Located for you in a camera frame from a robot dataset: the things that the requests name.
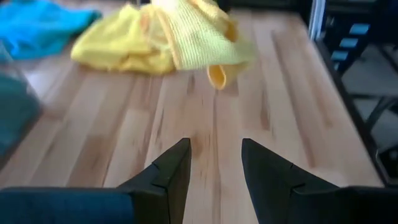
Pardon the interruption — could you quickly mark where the yellow microfiber towel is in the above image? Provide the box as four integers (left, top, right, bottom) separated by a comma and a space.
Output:
139, 0, 257, 91
70, 3, 177, 75

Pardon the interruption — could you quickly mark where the silver metal bracket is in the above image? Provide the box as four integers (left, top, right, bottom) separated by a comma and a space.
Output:
308, 0, 326, 40

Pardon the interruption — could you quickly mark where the clear plastic basket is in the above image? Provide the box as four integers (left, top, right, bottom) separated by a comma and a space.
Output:
0, 40, 44, 169

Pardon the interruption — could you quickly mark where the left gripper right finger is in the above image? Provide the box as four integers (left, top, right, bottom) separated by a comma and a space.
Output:
241, 139, 398, 224

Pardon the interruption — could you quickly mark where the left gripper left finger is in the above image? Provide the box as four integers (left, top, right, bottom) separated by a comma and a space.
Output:
0, 138, 192, 224

